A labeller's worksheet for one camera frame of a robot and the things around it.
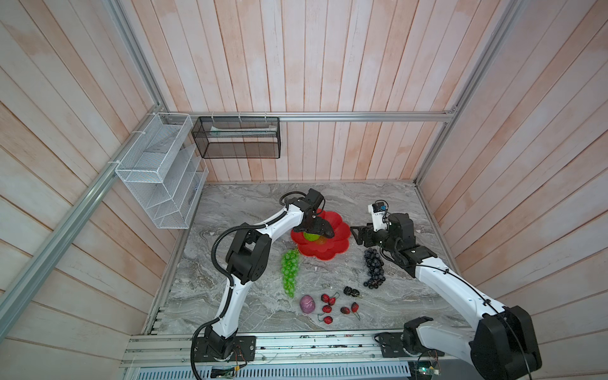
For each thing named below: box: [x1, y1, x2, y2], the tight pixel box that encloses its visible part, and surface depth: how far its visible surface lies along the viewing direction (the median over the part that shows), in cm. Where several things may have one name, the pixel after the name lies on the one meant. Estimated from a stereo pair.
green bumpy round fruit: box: [303, 231, 321, 242], surface depth 97 cm
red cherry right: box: [350, 301, 361, 321], surface depth 82 cm
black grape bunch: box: [363, 247, 386, 289], surface depth 88 cm
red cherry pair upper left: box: [320, 291, 340, 306], surface depth 84 cm
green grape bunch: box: [281, 248, 300, 299], surface depth 88 cm
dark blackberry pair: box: [343, 285, 361, 297], surface depth 85 cm
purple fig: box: [299, 294, 316, 315], surface depth 80 cm
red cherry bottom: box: [317, 311, 334, 325], surface depth 80 cm
